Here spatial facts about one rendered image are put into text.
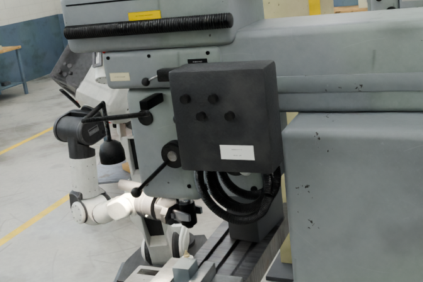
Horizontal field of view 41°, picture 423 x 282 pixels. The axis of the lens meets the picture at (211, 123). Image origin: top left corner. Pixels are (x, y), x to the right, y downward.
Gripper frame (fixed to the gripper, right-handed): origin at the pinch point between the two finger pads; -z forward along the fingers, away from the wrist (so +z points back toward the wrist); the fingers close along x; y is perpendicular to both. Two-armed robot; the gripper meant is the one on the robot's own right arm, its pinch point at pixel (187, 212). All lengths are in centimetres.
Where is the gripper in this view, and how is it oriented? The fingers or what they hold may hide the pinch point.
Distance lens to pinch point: 166.8
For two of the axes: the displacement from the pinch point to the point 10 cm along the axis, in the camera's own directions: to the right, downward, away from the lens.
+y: 1.3, 9.6, 2.7
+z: -7.8, -0.7, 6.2
